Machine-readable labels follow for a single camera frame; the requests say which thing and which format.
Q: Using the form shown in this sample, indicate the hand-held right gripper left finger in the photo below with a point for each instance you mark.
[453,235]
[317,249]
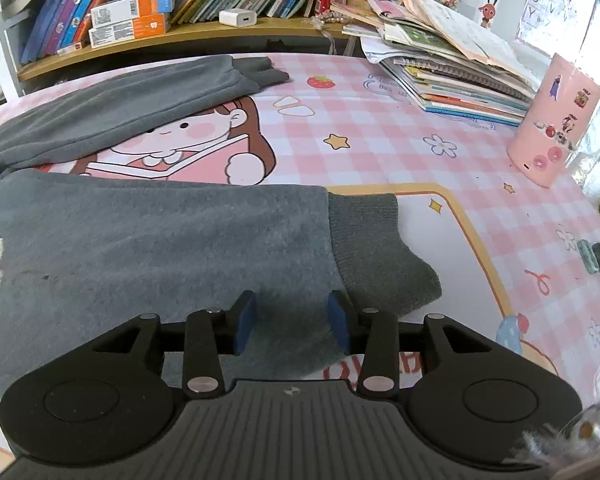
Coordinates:
[244,325]

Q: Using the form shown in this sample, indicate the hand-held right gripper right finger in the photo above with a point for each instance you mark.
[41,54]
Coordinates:
[339,325]

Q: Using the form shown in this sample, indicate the grey sweatshirt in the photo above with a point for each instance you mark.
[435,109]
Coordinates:
[155,240]

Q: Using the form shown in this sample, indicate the pink cartoon desk mat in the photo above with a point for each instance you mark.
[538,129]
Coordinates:
[380,160]

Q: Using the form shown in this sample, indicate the grey fur charm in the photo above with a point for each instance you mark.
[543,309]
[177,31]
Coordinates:
[555,447]

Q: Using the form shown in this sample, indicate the teal eraser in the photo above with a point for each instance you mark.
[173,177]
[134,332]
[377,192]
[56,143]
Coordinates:
[587,256]

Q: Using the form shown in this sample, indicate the pile of workbooks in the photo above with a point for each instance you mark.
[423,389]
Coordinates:
[455,75]

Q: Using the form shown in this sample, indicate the wooden bookshelf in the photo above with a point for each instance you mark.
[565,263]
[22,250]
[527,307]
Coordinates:
[180,40]

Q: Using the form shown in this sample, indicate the pink sticker-covered cup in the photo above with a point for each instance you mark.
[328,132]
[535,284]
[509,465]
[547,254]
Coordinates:
[555,125]

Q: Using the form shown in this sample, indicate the white charger plug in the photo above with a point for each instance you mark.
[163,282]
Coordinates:
[237,18]

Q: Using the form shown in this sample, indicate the clear glass mug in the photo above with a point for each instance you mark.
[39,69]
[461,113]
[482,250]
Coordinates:
[592,150]

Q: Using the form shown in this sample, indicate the orange and white box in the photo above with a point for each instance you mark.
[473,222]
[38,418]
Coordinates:
[130,7]
[130,31]

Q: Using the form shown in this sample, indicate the deer wall sticker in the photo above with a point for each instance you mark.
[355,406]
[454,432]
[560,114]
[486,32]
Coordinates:
[490,7]

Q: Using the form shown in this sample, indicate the alphabet wall poster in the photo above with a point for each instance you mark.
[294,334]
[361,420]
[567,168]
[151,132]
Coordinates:
[560,0]

